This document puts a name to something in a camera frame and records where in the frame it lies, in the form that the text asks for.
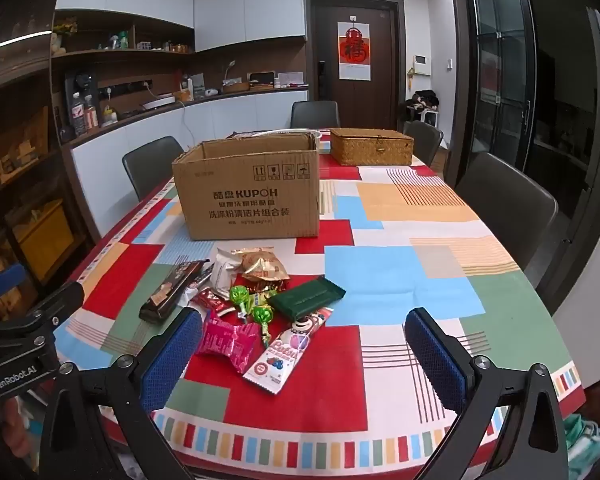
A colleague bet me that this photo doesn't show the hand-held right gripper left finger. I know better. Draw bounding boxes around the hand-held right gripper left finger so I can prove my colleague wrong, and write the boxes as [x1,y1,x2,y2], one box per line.
[39,306,203,480]

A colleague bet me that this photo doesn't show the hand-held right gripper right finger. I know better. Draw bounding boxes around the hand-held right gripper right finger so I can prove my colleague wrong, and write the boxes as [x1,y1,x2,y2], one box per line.
[404,307,571,480]

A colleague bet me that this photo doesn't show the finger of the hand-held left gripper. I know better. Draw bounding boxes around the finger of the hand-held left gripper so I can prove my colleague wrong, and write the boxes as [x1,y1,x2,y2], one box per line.
[0,282,86,347]
[0,262,28,302]

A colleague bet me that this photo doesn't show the white snack packet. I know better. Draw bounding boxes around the white snack packet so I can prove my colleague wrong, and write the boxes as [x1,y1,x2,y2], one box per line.
[211,247,246,301]

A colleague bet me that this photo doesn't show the gold biscuit packet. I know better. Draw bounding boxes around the gold biscuit packet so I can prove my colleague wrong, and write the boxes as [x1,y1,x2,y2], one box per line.
[230,246,291,286]

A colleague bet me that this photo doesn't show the brown cardboard box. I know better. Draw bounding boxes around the brown cardboard box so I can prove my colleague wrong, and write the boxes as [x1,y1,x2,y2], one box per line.
[171,132,322,242]

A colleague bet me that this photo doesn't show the person's left hand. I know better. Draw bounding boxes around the person's left hand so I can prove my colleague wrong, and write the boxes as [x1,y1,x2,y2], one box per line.
[0,397,37,472]

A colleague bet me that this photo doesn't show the yellow storage box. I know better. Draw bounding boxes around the yellow storage box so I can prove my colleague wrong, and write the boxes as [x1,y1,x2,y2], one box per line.
[12,200,76,281]

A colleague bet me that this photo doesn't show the dark brown biscuit packet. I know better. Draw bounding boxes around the dark brown biscuit packet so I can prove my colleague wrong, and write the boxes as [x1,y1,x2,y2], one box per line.
[139,259,208,324]

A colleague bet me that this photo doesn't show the small red snack packet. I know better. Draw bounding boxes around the small red snack packet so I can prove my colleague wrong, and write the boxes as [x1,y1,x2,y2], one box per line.
[190,287,231,317]

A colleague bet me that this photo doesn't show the green lollipop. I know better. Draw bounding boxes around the green lollipop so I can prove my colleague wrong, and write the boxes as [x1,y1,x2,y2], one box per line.
[250,306,273,346]
[229,285,251,318]

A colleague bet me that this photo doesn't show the long white pink candy packet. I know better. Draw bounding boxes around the long white pink candy packet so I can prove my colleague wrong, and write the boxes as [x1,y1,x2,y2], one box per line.
[242,305,336,396]

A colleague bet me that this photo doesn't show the yellow green candy packet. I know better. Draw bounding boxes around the yellow green candy packet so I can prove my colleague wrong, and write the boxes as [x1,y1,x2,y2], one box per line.
[247,280,286,308]

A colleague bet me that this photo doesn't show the glass display cabinet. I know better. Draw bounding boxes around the glass display cabinet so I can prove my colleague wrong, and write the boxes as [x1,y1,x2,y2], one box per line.
[0,5,101,311]

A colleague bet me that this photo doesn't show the dark green snack packet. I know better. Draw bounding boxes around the dark green snack packet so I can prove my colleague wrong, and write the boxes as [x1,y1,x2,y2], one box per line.
[266,276,347,321]

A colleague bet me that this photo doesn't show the grey dining chair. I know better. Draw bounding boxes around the grey dining chair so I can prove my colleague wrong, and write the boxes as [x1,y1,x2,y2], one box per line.
[122,136,185,203]
[402,120,445,168]
[290,101,341,130]
[452,152,560,261]

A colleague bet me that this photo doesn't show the teal cloth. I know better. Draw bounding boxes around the teal cloth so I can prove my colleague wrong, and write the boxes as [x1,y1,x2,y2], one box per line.
[562,412,600,480]

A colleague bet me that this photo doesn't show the clear water bottle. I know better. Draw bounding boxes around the clear water bottle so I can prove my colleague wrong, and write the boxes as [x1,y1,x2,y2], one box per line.
[71,94,87,136]

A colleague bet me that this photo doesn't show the pink drink bottle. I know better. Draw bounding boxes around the pink drink bottle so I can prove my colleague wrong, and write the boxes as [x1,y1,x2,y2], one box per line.
[84,92,100,128]

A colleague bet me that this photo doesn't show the black coffee machine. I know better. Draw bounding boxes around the black coffee machine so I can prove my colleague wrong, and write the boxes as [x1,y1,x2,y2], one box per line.
[64,71,98,133]

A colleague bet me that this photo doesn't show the woven lidded basket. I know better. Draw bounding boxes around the woven lidded basket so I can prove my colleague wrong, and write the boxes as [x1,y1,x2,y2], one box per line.
[329,128,415,167]

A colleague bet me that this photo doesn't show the white counter cabinets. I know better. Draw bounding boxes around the white counter cabinets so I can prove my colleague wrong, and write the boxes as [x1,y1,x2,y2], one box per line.
[62,85,311,241]

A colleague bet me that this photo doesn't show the white shoe rack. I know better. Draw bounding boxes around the white shoe rack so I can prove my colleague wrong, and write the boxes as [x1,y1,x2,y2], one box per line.
[406,107,441,128]

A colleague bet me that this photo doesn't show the dark clothes pile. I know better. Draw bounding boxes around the dark clothes pile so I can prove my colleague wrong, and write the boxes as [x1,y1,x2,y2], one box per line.
[412,90,440,111]

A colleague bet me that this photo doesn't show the dark brown door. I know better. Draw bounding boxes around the dark brown door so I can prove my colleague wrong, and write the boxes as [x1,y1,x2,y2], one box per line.
[305,0,406,133]

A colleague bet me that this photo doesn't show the black framed glass door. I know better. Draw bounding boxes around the black framed glass door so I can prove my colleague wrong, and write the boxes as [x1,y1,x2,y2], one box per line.
[452,0,538,171]

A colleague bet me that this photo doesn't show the white upper cabinets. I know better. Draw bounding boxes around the white upper cabinets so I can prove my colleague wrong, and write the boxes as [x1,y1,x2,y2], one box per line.
[55,0,306,53]

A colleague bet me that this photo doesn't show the red white wall calendar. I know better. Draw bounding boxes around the red white wall calendar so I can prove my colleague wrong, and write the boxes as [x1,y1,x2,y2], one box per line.
[337,21,372,81]

